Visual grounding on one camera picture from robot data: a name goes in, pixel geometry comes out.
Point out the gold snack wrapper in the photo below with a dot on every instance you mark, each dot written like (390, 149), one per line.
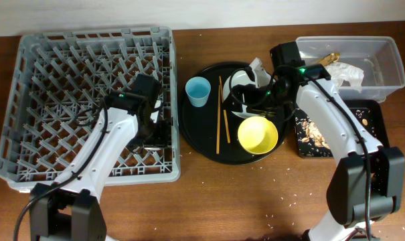
(328, 59)

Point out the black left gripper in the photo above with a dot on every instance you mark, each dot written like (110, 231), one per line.
(160, 137)

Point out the clear plastic waste bin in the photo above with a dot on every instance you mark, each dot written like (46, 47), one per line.
(377, 56)

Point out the wooden chopstick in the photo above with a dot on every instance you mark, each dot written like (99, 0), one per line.
(218, 121)
(224, 111)

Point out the white napkin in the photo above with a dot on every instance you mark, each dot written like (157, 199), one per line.
(341, 72)

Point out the yellow bowl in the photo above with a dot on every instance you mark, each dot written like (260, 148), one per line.
(257, 135)

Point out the food scraps pile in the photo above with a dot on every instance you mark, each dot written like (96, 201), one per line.
(312, 134)

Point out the black rectangular waste tray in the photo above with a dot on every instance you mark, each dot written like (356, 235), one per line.
(367, 112)

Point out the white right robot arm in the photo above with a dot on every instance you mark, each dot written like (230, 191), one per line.
(368, 180)

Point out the left wooden chopstick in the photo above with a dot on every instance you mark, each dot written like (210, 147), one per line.
(218, 121)

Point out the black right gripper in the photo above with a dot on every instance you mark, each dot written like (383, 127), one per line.
(254, 103)

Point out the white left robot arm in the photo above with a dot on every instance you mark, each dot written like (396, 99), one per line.
(69, 208)

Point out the pale grey plate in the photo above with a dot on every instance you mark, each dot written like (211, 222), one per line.
(240, 76)

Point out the right wooden chopstick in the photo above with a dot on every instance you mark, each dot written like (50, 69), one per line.
(224, 111)

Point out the grey dishwasher rack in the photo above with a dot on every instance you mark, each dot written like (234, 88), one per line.
(59, 79)

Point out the light blue cup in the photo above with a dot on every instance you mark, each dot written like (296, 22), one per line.
(198, 90)

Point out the round black tray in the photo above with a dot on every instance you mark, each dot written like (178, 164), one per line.
(199, 124)

